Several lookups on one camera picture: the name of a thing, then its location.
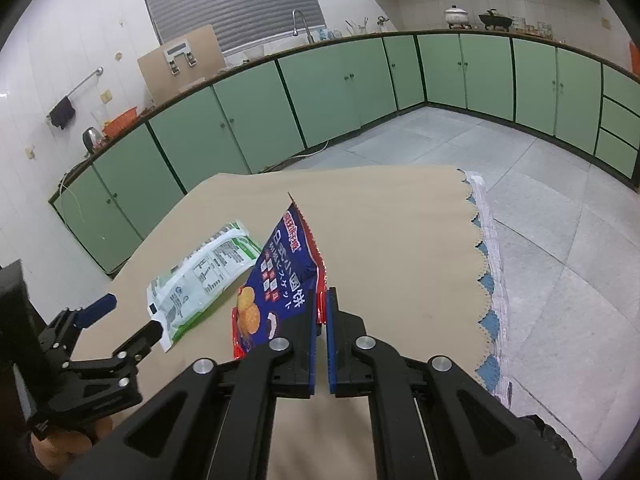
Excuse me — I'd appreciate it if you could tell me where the white and green packet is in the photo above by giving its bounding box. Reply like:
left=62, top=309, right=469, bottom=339
left=146, top=220, right=264, bottom=353

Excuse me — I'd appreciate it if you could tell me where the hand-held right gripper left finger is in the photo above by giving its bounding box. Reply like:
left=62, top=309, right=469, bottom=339
left=60, top=287, right=326, bottom=480

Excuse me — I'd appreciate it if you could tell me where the grey window blind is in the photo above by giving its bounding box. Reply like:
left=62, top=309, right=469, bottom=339
left=135, top=0, right=327, bottom=53

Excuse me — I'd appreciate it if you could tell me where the row of green base cabinets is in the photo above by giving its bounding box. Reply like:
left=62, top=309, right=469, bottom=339
left=48, top=30, right=640, bottom=276

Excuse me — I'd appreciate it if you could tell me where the white and blue lace cloth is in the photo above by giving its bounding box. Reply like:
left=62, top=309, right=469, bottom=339
left=457, top=169, right=513, bottom=408

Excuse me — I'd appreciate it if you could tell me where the orange plastic basin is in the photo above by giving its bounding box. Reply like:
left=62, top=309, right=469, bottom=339
left=102, top=106, right=138, bottom=135

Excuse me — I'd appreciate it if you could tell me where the chrome sink faucet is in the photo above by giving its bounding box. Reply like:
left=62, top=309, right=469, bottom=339
left=292, top=9, right=316, bottom=45

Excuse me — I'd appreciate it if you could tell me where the white metal holder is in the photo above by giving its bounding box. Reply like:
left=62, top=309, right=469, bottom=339
left=162, top=39, right=197, bottom=75

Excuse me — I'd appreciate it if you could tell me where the person's left hand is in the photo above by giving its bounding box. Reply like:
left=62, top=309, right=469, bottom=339
left=30, top=416, right=113, bottom=476

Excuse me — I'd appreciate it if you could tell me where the black wok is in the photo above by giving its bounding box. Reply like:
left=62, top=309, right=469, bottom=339
left=478, top=9, right=514, bottom=31

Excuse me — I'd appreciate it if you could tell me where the row of glass jars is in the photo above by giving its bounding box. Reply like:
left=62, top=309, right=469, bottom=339
left=512, top=17, right=556, bottom=40

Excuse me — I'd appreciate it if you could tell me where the blue and red snack packet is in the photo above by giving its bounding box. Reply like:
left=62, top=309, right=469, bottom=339
left=231, top=192, right=328, bottom=361

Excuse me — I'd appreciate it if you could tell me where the black trash bin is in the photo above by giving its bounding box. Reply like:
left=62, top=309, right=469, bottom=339
left=515, top=412, right=578, bottom=480

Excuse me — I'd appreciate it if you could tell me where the cardboard box with scale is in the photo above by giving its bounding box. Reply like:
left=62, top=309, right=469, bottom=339
left=137, top=25, right=226, bottom=106

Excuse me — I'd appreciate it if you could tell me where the metal towel bar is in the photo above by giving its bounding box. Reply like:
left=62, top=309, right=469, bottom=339
left=46, top=66, right=104, bottom=121

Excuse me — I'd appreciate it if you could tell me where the white lidded pot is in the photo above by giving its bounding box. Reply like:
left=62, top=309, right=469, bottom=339
left=444, top=5, right=471, bottom=28

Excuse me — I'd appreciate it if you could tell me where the dark hanging towel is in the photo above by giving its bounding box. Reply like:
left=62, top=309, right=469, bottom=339
left=48, top=95, right=76, bottom=130

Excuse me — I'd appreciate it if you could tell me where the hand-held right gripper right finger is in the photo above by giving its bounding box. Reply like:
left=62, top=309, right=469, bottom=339
left=325, top=286, right=583, bottom=480

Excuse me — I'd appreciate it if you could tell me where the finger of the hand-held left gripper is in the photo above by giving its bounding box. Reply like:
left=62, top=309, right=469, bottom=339
left=42, top=294, right=117, bottom=342
left=114, top=320, right=166, bottom=361

